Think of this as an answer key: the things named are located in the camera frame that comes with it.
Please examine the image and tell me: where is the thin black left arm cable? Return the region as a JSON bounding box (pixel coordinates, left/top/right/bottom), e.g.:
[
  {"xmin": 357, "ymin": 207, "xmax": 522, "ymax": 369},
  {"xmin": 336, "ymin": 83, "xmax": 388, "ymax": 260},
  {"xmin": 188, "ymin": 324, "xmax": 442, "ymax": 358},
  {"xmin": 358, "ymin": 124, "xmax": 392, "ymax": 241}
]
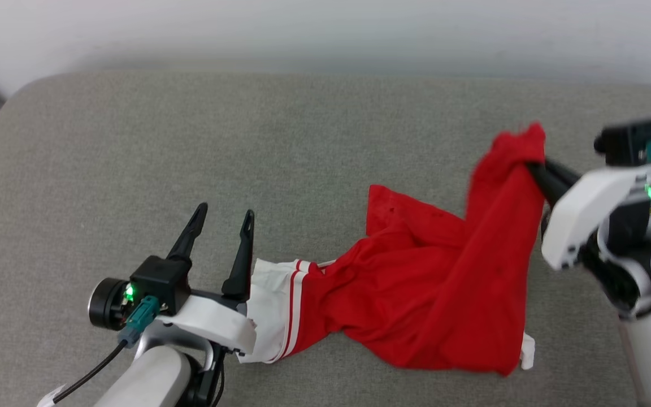
[{"xmin": 51, "ymin": 298, "xmax": 161, "ymax": 405}]

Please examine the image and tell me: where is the red white basketball jersey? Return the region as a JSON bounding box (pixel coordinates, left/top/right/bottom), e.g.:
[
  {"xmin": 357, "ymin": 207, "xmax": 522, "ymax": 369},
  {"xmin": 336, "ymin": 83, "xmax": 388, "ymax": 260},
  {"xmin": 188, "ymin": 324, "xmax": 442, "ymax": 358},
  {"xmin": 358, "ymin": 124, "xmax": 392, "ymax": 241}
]
[{"xmin": 237, "ymin": 122, "xmax": 548, "ymax": 377}]

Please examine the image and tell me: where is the white cable label tag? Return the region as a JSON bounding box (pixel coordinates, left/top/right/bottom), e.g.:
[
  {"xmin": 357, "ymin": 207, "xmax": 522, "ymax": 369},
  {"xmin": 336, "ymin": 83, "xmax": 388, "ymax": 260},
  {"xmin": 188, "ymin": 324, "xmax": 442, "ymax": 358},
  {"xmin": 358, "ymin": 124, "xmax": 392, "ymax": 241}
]
[{"xmin": 36, "ymin": 384, "xmax": 67, "ymax": 407}]

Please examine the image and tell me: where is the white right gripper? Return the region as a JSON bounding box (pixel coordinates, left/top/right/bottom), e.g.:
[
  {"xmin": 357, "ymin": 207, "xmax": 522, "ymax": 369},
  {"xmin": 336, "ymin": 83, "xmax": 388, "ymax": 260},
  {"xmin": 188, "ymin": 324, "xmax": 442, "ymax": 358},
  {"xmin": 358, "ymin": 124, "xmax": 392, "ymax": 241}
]
[{"xmin": 526, "ymin": 158, "xmax": 651, "ymax": 272}]

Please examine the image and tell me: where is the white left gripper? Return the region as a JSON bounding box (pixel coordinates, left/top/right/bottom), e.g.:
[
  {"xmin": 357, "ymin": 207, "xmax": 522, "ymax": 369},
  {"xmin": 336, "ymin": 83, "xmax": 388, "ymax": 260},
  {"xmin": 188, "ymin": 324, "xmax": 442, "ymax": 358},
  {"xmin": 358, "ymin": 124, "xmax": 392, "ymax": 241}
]
[{"xmin": 156, "ymin": 202, "xmax": 257, "ymax": 356}]

